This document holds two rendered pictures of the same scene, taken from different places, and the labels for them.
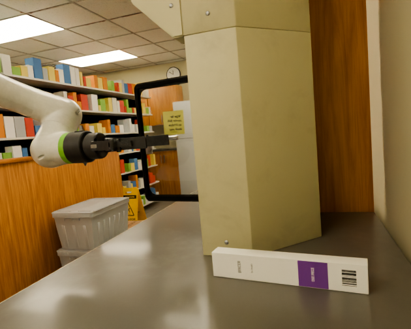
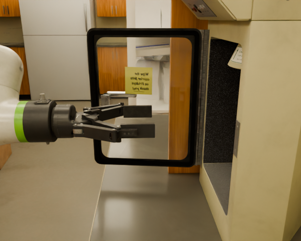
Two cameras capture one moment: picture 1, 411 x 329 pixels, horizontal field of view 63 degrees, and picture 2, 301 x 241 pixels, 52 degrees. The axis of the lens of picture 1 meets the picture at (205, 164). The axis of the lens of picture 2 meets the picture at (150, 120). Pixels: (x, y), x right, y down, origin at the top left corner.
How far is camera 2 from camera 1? 50 cm
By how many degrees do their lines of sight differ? 24
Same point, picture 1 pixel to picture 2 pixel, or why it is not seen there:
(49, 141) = not seen: outside the picture
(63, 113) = (6, 71)
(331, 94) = not seen: outside the picture
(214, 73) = (281, 72)
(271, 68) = not seen: outside the picture
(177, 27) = (245, 8)
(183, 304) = not seen: outside the picture
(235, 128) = (290, 135)
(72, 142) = (38, 121)
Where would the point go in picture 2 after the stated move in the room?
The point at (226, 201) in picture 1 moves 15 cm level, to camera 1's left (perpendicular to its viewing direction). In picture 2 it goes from (263, 207) to (196, 224)
